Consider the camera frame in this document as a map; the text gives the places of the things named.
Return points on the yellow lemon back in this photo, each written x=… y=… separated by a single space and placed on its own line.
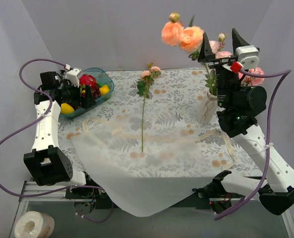
x=104 y=90

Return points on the white ribbed ceramic vase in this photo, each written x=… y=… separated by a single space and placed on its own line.
x=207 y=109

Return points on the red dragon fruit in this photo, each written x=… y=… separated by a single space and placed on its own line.
x=89 y=80

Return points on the dark purple grapes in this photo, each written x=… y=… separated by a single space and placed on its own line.
x=95 y=92

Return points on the aluminium frame rail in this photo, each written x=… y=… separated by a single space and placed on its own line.
x=31 y=189

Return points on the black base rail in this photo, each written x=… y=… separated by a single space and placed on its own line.
x=210 y=196

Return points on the yellow lemon front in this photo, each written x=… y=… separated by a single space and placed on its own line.
x=66 y=109

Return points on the floral patterned table mat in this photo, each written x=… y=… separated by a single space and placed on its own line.
x=175 y=96

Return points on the peach rose stem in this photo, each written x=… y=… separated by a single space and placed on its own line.
x=188 y=39

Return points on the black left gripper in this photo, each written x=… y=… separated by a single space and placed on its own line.
x=81 y=96

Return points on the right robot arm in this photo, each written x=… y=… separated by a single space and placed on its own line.
x=275 y=188

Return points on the pink rose stem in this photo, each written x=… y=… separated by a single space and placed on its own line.
x=217 y=47
x=250 y=80

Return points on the white paper bouquet wrap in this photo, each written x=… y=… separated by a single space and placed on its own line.
x=145 y=167

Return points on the teal plastic fruit tray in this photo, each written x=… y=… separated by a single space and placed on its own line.
x=102 y=79

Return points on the yellow lemon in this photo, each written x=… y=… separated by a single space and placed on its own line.
x=66 y=109
x=104 y=90

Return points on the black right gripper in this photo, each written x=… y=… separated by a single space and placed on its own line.
x=221 y=62

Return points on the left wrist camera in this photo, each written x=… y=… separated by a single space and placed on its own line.
x=74 y=75

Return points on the white paper roll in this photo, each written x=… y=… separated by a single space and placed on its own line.
x=34 y=225

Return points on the pink artificial flower bouquet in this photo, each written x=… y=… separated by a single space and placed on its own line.
x=143 y=86

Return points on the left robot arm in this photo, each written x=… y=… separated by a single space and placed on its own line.
x=46 y=162

